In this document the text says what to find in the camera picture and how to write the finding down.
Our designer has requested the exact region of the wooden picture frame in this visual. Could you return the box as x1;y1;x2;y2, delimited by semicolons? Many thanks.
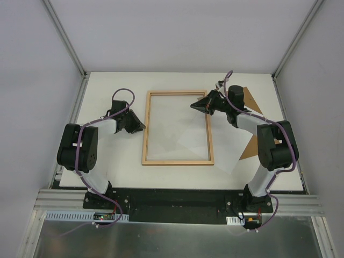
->
142;90;214;166

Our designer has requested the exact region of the clear acrylic sheet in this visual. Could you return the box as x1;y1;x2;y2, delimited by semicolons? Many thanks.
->
147;94;211;162

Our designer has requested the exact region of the white photo paper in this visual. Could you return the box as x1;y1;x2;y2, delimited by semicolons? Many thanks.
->
177;110;253;175

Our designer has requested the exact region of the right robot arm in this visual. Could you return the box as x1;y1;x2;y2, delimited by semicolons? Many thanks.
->
190;85;299;212

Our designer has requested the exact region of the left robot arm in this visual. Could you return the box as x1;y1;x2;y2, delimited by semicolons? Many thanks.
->
56;100;146;209

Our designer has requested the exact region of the brown backing board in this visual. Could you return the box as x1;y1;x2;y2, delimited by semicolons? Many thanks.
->
239;87;263;160

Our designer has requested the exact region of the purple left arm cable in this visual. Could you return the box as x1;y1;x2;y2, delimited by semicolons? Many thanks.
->
55;88;135;237

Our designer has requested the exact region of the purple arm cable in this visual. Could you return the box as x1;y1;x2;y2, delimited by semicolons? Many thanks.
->
55;88;135;237
224;70;297;236

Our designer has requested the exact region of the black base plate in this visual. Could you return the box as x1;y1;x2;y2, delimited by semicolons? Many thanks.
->
83;188;273;225

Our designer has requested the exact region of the left white cable duct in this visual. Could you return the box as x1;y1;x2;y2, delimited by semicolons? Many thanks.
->
46;211;129;223

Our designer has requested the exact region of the white cable duct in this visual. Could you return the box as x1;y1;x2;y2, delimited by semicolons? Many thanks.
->
46;211;129;223
226;217;245;226

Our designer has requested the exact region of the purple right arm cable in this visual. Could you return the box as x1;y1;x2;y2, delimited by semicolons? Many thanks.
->
224;70;297;236

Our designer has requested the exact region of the aluminium front rail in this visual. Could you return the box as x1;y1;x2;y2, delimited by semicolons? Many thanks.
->
34;188;325;217

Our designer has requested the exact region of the left aluminium corner post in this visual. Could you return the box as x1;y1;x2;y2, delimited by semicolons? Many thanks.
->
41;0;87;78

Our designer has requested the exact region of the aluminium corner post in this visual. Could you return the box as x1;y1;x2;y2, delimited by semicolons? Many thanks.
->
41;0;87;78
271;0;326;81

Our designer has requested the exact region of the right white cable duct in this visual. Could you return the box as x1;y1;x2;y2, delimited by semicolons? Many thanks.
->
226;217;245;226

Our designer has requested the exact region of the right aluminium corner post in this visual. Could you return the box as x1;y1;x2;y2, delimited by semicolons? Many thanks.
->
271;0;326;81

